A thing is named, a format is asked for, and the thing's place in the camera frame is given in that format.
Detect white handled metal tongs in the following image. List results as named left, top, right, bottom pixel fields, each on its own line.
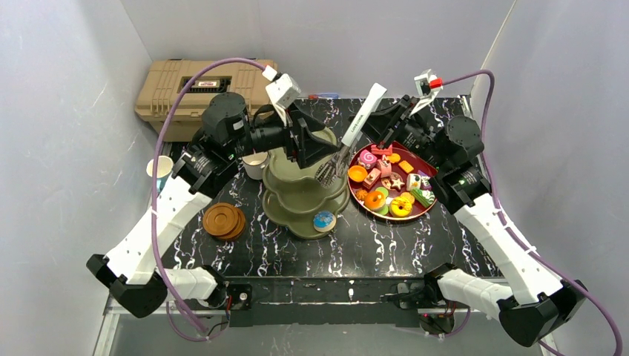
left=314, top=83, right=387, bottom=187

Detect white cream cake piece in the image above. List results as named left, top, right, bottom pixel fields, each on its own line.
left=406, top=174, right=423, bottom=191

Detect green three-tier dessert stand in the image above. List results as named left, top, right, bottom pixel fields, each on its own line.
left=263, top=148, right=350, bottom=240

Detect pink strawberry cake square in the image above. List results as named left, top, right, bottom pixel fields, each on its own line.
left=362, top=168, right=381, bottom=191

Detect blue frosted donut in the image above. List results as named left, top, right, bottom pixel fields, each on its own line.
left=313, top=211, right=337, bottom=232

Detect orange glazed donut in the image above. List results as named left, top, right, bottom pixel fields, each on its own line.
left=363, top=190, right=386, bottom=211

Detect yellow frosted donut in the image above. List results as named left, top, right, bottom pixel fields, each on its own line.
left=389, top=197, right=413, bottom=218

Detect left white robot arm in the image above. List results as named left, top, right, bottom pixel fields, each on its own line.
left=86, top=92, right=337, bottom=318

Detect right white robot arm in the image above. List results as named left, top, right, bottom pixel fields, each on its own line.
left=358, top=96, right=584, bottom=347

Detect red layered cake slice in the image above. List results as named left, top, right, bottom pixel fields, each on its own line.
left=370, top=144, right=394, bottom=156

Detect pink swirl roll cake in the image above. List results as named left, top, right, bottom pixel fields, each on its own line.
left=358, top=150, right=378, bottom=171

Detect yellow fish shaped cookie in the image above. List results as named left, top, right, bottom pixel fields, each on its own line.
left=387, top=153, right=401, bottom=165

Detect tan plastic toolbox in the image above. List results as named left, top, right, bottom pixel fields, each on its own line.
left=135, top=59, right=270, bottom=142

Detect yellow square cracker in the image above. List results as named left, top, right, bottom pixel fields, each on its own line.
left=398, top=160, right=415, bottom=174

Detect purple cake slice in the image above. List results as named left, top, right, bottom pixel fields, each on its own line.
left=418, top=171, right=432, bottom=191

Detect orange tart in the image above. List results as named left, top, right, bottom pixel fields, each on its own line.
left=347, top=165, right=368, bottom=183

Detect green layered cake slice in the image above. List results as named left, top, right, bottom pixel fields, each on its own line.
left=411, top=188, right=436, bottom=208

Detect red blue pen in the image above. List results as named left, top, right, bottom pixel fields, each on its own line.
left=308, top=93, right=339, bottom=99

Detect dark red round tray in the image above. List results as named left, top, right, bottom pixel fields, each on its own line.
left=347, top=142, right=437, bottom=222

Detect star shaped cookie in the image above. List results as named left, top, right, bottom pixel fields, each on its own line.
left=389, top=172, right=406, bottom=192

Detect green macaron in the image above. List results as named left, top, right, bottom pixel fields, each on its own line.
left=375, top=186, right=389, bottom=199

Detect small round yellow cookie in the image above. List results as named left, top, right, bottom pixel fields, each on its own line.
left=355, top=189, right=369, bottom=201

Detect blue mug cream interior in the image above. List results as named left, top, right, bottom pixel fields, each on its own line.
left=146, top=155, right=174, bottom=193

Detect brown wooden coaster stack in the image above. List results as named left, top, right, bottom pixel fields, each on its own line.
left=202, top=202, right=246, bottom=242

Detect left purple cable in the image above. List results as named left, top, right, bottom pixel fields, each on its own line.
left=150, top=57, right=269, bottom=343

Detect purple cable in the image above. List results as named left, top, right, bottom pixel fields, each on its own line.
left=439, top=69, right=623, bottom=356
left=150, top=57, right=269, bottom=343

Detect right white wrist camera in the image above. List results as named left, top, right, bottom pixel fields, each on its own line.
left=410, top=69, right=443, bottom=116

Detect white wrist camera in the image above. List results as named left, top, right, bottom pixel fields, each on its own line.
left=262, top=65, right=301, bottom=127
left=410, top=69, right=443, bottom=116

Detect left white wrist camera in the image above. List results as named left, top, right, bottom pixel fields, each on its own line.
left=262, top=65, right=301, bottom=127

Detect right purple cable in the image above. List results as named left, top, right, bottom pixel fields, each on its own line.
left=439, top=69, right=623, bottom=356

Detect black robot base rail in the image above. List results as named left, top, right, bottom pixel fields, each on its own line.
left=179, top=274, right=458, bottom=329

